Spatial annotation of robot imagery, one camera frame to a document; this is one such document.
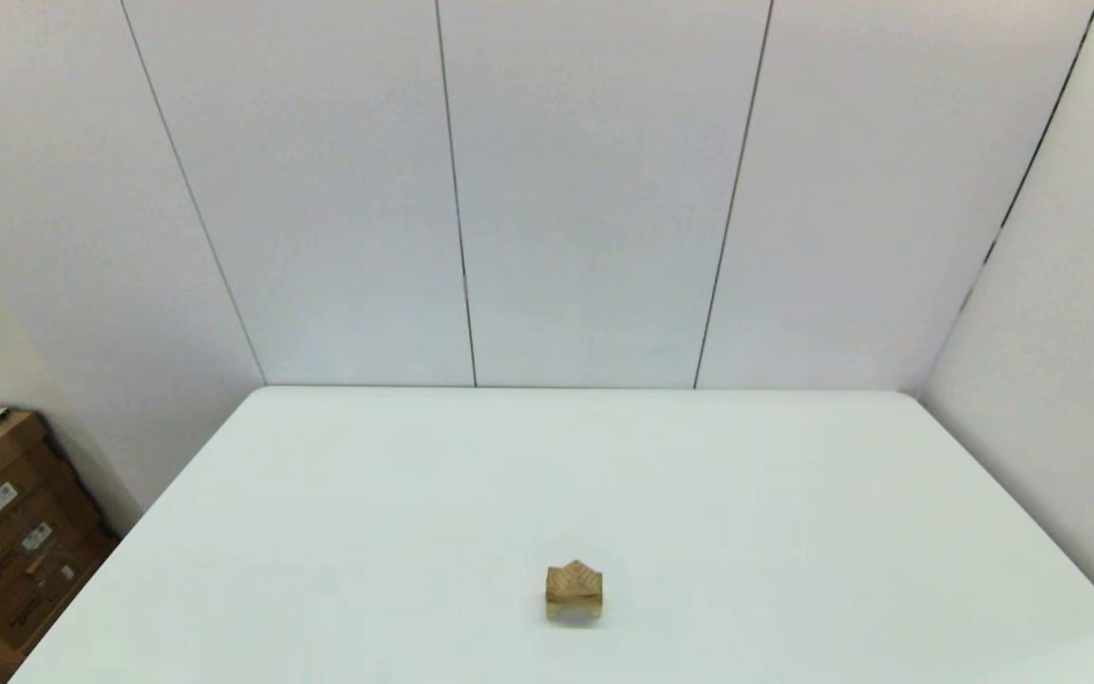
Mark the rectangular wooden building block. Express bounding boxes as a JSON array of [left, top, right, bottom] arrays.
[[545, 570, 604, 610]]

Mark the triangular wooden building block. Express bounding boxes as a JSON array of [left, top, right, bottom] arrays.
[[551, 559, 601, 590]]

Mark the large brown cardboard box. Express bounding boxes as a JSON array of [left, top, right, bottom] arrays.
[[0, 410, 121, 655]]

